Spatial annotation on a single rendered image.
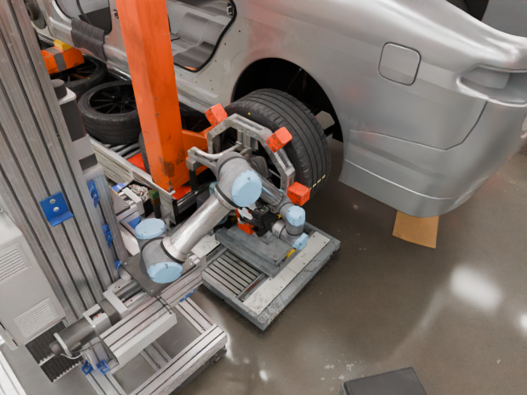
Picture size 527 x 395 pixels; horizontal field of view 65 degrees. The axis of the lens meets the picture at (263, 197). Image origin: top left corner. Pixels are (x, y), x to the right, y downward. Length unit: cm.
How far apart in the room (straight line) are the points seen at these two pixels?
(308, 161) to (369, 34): 61
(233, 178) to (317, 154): 74
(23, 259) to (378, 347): 187
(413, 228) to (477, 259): 46
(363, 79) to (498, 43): 54
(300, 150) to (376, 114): 38
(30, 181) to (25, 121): 20
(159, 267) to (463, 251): 229
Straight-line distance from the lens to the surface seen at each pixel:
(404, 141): 200
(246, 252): 266
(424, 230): 326
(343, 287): 277
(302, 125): 204
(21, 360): 249
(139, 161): 328
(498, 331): 292
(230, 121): 206
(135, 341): 174
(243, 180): 139
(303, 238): 179
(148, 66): 213
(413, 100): 190
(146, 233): 162
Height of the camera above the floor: 220
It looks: 42 degrees down
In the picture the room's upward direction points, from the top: 2 degrees clockwise
